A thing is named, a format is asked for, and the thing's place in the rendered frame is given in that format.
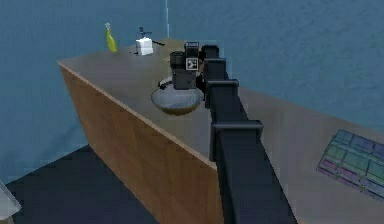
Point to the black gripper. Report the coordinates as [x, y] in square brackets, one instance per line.
[183, 78]

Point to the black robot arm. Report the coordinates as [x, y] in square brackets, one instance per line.
[246, 173]

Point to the white bowl with leaf designs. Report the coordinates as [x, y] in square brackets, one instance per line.
[176, 101]

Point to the black pen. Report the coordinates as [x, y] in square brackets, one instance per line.
[158, 42]

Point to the white box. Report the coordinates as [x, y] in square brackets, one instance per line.
[144, 46]

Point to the dark blue small object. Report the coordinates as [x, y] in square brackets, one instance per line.
[144, 32]

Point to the brown wooden table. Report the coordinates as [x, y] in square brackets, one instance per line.
[133, 140]

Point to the yellow spray bottle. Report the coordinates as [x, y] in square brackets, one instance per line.
[111, 41]

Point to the white grey flat object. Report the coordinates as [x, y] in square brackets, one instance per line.
[7, 201]

